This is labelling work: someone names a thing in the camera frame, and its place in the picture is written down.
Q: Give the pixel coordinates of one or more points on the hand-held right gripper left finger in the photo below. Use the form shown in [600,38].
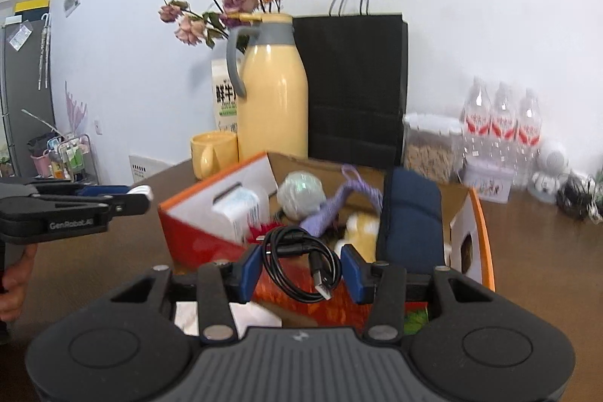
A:
[249,275]

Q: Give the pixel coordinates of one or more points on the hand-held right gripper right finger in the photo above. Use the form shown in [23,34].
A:
[355,277]

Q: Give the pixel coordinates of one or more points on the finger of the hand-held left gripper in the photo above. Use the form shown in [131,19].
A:
[132,205]
[103,190]

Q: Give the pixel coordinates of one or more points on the small white item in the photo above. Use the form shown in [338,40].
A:
[142,193]

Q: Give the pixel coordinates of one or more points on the red fabric flower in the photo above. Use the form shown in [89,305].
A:
[256,232]

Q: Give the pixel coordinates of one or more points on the yellow plush toy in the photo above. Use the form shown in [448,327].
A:
[358,232]

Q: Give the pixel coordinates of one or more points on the clear wet wipes pack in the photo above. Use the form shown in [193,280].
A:
[240,213]

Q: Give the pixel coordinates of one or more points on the red cardboard box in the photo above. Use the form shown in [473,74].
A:
[198,237]

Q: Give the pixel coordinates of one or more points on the purple knitted cloth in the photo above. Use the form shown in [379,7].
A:
[320,213]

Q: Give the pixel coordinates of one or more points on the navy blue pouch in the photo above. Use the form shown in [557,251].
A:
[410,218]

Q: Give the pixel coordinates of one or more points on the iridescent ball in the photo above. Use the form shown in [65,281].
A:
[301,195]

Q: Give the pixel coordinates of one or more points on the person's left hand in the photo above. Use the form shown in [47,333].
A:
[16,289]

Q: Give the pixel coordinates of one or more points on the white cloth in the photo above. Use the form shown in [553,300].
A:
[254,315]

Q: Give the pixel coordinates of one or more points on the yellow mug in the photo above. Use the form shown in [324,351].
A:
[212,152]

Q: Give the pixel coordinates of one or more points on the grey refrigerator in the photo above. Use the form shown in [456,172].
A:
[26,100]

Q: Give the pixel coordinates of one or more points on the white milk carton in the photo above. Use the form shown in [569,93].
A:
[224,100]

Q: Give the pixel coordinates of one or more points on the clear container of seeds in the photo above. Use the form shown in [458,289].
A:
[428,157]

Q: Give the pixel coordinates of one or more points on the white tin box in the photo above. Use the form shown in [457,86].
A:
[485,180]

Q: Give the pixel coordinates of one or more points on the yellow thermos jug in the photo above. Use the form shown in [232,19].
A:
[273,100]

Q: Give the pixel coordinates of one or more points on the black paper bag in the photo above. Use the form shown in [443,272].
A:
[353,91]

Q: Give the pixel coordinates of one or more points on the white robot figurine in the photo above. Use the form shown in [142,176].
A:
[551,162]

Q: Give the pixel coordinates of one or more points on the white wall socket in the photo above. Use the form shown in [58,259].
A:
[146,169]

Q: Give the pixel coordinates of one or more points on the purple flower wall sticker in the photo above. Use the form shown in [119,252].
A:
[75,110]

